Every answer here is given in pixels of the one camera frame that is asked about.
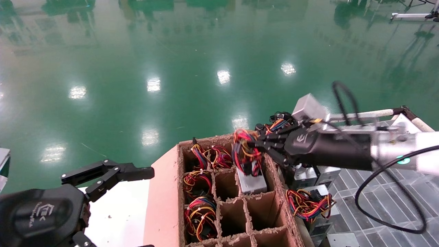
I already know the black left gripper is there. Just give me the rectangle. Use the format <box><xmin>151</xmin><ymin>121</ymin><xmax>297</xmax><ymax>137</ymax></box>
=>
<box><xmin>0</xmin><ymin>160</ymin><xmax>155</xmax><ymax>247</ymax></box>

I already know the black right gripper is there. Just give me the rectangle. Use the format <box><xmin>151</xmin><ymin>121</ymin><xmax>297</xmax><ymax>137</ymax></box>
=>
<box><xmin>247</xmin><ymin>125</ymin><xmax>374</xmax><ymax>171</ymax></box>

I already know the brown cardboard divider box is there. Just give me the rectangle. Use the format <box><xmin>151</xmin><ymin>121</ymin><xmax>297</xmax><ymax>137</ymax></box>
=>
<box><xmin>144</xmin><ymin>133</ymin><xmax>306</xmax><ymax>247</ymax></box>

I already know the grey white box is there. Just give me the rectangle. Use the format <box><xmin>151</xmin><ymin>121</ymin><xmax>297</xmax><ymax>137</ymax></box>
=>
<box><xmin>0</xmin><ymin>148</ymin><xmax>11</xmax><ymax>192</ymax></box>

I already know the silver metal box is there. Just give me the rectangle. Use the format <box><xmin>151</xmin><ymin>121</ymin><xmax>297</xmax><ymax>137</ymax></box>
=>
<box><xmin>326</xmin><ymin>232</ymin><xmax>360</xmax><ymax>247</ymax></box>

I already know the clear plastic grid tray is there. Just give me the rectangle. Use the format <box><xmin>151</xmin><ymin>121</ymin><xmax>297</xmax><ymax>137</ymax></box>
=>
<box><xmin>322</xmin><ymin>120</ymin><xmax>439</xmax><ymax>247</ymax></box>

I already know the white metal base bar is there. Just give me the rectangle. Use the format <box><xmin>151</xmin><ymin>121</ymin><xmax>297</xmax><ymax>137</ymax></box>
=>
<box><xmin>391</xmin><ymin>12</ymin><xmax>433</xmax><ymax>22</ymax></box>

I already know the power supply with black cable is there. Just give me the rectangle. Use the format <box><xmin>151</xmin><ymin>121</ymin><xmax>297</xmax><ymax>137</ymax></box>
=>
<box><xmin>256</xmin><ymin>111</ymin><xmax>297</xmax><ymax>135</ymax></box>

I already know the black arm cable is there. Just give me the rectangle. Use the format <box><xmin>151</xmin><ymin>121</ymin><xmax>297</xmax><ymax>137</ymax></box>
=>
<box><xmin>354</xmin><ymin>145</ymin><xmax>439</xmax><ymax>235</ymax></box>
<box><xmin>331</xmin><ymin>81</ymin><xmax>391</xmax><ymax>132</ymax></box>

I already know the wire bundle middle-left cell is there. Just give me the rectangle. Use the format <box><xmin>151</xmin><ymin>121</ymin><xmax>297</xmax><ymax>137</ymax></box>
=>
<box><xmin>183</xmin><ymin>170</ymin><xmax>214</xmax><ymax>197</ymax></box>

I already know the white padded tube frame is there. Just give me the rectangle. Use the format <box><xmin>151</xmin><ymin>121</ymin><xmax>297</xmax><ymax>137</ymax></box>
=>
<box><xmin>322</xmin><ymin>106</ymin><xmax>439</xmax><ymax>133</ymax></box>

